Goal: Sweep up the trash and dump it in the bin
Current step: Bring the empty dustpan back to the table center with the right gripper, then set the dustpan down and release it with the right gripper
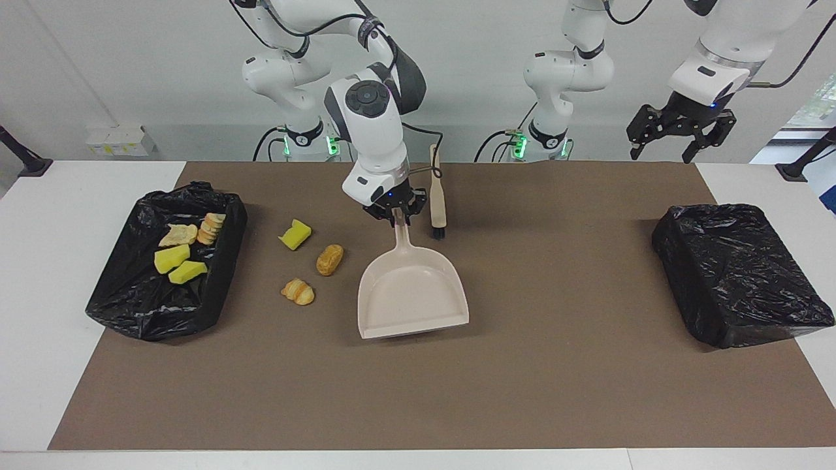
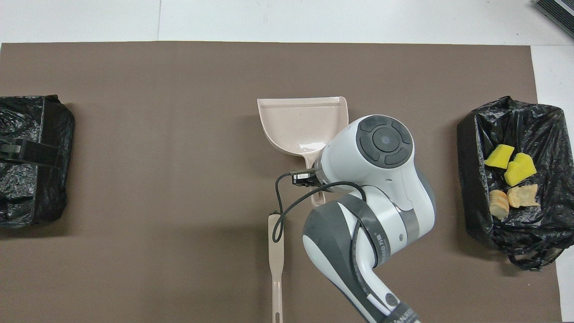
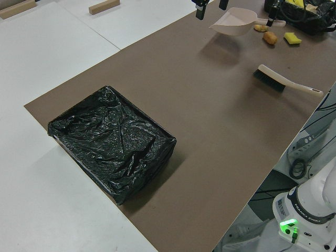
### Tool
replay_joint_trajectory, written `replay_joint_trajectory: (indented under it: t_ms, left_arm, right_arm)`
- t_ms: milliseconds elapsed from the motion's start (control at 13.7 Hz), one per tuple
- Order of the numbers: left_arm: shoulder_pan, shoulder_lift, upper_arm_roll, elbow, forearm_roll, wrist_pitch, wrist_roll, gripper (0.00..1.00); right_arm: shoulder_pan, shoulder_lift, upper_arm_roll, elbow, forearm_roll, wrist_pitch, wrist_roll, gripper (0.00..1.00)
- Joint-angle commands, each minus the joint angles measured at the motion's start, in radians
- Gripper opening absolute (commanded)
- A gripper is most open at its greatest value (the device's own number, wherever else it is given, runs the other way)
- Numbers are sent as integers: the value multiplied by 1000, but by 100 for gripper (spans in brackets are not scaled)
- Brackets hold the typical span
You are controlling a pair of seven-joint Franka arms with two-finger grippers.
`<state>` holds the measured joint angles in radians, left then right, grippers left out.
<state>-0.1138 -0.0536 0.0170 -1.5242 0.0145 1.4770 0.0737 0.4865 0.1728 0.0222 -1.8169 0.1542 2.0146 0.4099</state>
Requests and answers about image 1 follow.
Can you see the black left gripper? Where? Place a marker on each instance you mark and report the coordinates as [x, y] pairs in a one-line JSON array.
[[691, 109]]

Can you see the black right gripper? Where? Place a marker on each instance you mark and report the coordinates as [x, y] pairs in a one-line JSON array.
[[396, 196]]

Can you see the beige hand brush black bristles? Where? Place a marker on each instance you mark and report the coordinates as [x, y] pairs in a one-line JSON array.
[[437, 202]]

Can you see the beige plastic dustpan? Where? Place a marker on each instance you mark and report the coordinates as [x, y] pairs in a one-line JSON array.
[[411, 294]]

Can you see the beige bread chunk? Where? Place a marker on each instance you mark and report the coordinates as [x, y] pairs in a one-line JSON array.
[[177, 235], [211, 228]]

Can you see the green and yellow sponge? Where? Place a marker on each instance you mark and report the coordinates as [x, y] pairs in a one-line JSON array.
[[187, 272]]

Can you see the yellow sponge piece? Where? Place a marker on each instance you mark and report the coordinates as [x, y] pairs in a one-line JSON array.
[[295, 235], [172, 259]]

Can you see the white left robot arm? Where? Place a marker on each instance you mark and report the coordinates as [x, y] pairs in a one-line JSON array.
[[575, 72]]

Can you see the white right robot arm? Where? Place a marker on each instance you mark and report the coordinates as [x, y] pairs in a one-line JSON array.
[[375, 137]]

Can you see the black bag-covered trash bin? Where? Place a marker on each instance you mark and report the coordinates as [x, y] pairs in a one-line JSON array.
[[738, 274]]

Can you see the open black bag-lined trash bin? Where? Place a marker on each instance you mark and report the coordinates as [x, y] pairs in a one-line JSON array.
[[150, 307]]

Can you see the brown bread roll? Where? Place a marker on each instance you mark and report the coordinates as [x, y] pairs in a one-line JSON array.
[[330, 260]]

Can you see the black stand foot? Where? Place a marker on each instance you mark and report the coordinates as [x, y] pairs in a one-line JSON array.
[[793, 171], [32, 166]]

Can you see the small golden croissant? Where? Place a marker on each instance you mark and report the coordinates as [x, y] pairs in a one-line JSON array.
[[298, 292]]

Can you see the blue board edge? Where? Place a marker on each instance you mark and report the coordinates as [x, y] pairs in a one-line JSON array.
[[826, 186]]

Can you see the brown table mat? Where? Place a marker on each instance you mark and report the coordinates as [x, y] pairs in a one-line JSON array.
[[418, 405]]

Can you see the white box yellow labels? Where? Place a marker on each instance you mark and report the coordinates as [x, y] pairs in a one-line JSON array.
[[121, 140]]

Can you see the window with dark frame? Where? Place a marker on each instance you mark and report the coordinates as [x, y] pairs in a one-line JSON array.
[[819, 108]]

